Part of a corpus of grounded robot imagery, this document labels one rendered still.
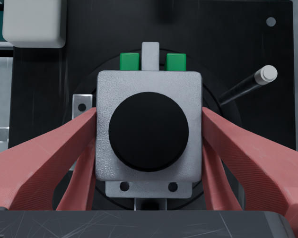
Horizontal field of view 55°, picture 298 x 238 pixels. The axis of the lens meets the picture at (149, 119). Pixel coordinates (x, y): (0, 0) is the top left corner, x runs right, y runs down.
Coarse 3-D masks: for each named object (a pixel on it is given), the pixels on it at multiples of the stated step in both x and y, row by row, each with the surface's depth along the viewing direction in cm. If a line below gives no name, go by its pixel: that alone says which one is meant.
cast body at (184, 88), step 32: (96, 96) 12; (128, 96) 12; (160, 96) 11; (192, 96) 12; (96, 128) 12; (128, 128) 11; (160, 128) 10; (192, 128) 11; (96, 160) 11; (128, 160) 10; (160, 160) 10; (192, 160) 11; (128, 192) 14; (160, 192) 14
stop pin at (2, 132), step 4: (0, 128) 24; (4, 128) 24; (8, 128) 24; (0, 132) 24; (4, 132) 24; (8, 132) 24; (0, 136) 24; (4, 136) 24; (8, 136) 24; (0, 140) 24; (4, 140) 24; (8, 140) 24
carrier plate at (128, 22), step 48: (96, 0) 25; (144, 0) 25; (192, 0) 25; (240, 0) 25; (48, 48) 24; (96, 48) 24; (192, 48) 24; (240, 48) 24; (288, 48) 24; (48, 96) 24; (288, 96) 24; (288, 144) 24; (240, 192) 23
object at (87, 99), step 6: (78, 96) 21; (84, 96) 21; (90, 96) 21; (72, 102) 21; (78, 102) 21; (84, 102) 21; (90, 102) 20; (72, 108) 21; (78, 108) 20; (84, 108) 20; (90, 108) 20; (72, 114) 20; (78, 114) 20
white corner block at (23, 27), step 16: (16, 0) 23; (32, 0) 23; (48, 0) 23; (64, 0) 24; (16, 16) 23; (32, 16) 23; (48, 16) 23; (64, 16) 24; (16, 32) 22; (32, 32) 22; (48, 32) 22; (64, 32) 24
